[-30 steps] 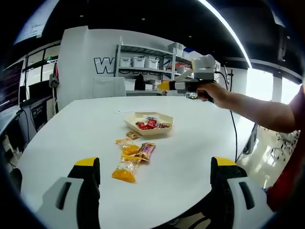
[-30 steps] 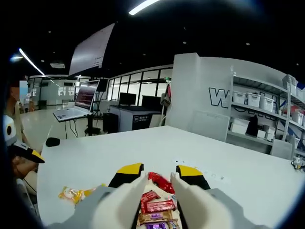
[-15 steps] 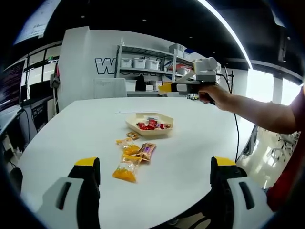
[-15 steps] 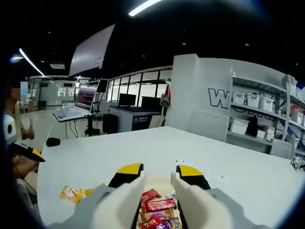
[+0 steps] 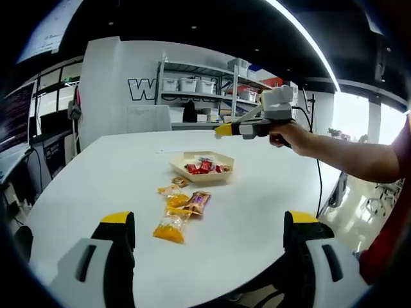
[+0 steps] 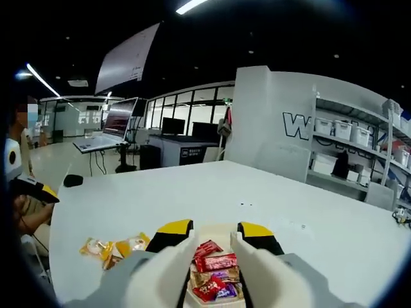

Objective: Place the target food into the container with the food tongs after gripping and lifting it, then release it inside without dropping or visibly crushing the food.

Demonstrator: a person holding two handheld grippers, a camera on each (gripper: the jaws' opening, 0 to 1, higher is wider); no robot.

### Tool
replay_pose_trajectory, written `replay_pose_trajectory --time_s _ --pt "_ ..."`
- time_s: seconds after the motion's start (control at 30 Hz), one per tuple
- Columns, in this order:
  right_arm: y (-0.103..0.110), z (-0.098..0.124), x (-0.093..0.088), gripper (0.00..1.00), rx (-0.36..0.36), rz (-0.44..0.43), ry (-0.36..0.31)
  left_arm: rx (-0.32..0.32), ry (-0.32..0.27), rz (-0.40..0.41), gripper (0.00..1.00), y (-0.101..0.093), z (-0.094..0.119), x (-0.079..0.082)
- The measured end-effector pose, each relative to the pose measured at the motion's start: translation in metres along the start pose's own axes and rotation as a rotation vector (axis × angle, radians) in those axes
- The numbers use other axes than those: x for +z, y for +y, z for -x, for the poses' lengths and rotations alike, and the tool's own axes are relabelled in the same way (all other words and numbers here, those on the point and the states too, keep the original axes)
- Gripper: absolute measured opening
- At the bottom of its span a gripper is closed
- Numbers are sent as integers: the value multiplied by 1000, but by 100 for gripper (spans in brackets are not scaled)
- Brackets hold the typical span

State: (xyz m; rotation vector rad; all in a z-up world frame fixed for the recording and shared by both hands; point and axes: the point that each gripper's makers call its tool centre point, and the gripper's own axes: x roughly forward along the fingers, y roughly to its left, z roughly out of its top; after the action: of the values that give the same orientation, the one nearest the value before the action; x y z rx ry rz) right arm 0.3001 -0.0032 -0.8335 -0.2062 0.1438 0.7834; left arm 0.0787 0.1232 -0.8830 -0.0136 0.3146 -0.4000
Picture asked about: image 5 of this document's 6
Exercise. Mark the black chair backrest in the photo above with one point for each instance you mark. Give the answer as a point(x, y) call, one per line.
point(24, 239)

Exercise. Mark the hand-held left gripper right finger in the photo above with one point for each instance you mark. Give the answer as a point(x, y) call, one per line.
point(322, 269)

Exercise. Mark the ceiling air conditioner unit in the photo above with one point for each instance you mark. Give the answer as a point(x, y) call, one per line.
point(374, 22)

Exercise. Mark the white lidded storage bin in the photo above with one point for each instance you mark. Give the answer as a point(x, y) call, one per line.
point(187, 84)
point(205, 86)
point(169, 84)

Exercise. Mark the green potted plant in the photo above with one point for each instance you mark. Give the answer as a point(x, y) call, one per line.
point(334, 131)

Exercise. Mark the grey hanging bag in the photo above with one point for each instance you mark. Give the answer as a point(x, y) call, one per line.
point(74, 110)

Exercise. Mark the person's right hand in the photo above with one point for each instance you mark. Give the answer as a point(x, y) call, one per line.
point(293, 136)

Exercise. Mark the clear packet with grey item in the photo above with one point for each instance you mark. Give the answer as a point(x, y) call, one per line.
point(204, 158)

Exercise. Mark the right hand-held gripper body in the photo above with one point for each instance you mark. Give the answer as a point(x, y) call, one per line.
point(277, 102)

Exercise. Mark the grey plastic crate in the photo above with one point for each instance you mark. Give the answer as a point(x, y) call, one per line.
point(239, 65)

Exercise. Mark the black bag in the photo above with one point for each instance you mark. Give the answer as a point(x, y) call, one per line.
point(189, 112)

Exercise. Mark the small brown food packet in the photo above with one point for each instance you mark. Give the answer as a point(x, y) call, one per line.
point(179, 182)

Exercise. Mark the small yellow food packet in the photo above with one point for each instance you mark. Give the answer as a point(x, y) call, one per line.
point(177, 200)

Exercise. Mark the bright red food packet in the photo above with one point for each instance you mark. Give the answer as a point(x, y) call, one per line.
point(205, 167)

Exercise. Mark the long red-brown food packet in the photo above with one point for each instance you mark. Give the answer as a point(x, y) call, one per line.
point(222, 168)

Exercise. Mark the dark red food packet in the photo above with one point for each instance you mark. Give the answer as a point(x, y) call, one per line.
point(191, 168)

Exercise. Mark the brown purple-print food packet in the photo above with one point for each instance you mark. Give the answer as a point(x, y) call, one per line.
point(199, 202)

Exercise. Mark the grey metal shelf rack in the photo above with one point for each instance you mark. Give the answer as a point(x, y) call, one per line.
point(189, 95)
point(236, 96)

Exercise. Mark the yellow white food packet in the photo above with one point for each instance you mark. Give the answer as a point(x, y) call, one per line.
point(168, 191)

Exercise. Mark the white cardboard box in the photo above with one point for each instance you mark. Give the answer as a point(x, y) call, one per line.
point(176, 114)
point(207, 114)

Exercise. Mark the large yellow food packet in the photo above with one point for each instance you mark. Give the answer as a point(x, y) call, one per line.
point(170, 228)

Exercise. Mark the white box with blue lid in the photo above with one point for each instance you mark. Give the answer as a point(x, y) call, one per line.
point(256, 71)

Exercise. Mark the black tripod stand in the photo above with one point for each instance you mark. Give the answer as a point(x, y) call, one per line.
point(313, 106)

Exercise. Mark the black computer monitor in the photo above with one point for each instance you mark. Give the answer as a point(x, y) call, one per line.
point(55, 123)
point(33, 126)

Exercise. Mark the person's red shirt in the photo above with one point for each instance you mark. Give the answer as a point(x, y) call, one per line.
point(385, 250)

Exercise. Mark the long ceiling light strip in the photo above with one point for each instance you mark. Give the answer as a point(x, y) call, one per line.
point(312, 41)

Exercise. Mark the cream hexagonal paper container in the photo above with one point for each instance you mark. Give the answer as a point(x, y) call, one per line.
point(205, 179)

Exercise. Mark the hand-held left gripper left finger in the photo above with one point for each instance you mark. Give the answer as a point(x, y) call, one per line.
point(82, 266)

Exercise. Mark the large hanging projection screen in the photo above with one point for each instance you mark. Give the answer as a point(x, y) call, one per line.
point(48, 30)

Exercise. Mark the white office chair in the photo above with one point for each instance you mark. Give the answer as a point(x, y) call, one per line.
point(149, 117)

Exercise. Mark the black cabinet with label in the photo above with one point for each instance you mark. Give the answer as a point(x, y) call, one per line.
point(55, 151)

